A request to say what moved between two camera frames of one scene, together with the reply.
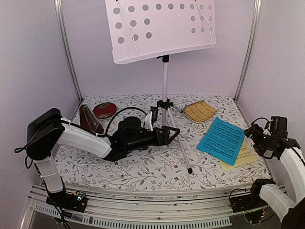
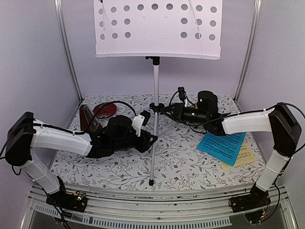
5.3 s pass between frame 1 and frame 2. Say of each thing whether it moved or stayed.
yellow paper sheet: stayed
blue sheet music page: stayed
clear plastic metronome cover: stayed
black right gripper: moved
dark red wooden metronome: stayed
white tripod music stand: moved
